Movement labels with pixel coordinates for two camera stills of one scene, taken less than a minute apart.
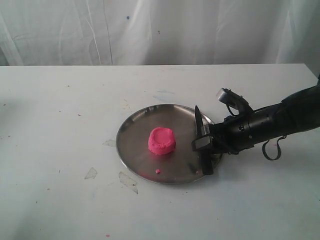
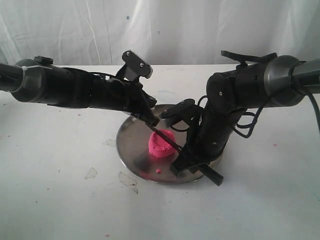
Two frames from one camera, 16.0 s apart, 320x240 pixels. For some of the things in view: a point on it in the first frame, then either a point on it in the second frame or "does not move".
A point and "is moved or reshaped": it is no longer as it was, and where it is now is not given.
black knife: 206,155 is moved or reshaped
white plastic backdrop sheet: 113,32 does not move
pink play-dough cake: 162,140 does not move
